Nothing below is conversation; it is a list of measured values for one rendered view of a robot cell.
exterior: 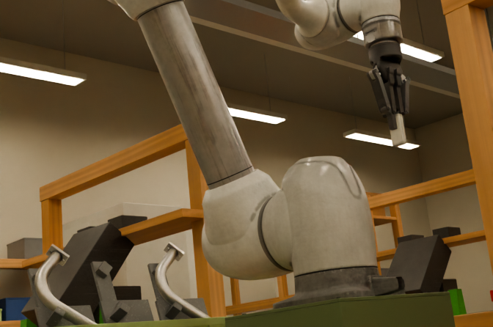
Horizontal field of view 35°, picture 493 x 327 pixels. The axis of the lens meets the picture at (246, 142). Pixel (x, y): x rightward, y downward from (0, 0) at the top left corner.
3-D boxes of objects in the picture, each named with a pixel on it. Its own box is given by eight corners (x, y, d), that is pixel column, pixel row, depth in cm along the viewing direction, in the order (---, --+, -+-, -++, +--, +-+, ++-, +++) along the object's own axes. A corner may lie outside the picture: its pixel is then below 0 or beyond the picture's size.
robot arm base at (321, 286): (375, 295, 125) (370, 261, 127) (269, 311, 139) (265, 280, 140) (428, 293, 139) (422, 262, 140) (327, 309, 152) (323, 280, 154)
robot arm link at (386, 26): (353, 27, 181) (356, 50, 179) (382, 12, 174) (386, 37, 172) (378, 34, 186) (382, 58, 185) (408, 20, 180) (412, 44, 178)
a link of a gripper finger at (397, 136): (400, 114, 173) (397, 113, 172) (404, 143, 171) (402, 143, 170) (389, 117, 175) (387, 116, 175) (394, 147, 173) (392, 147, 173)
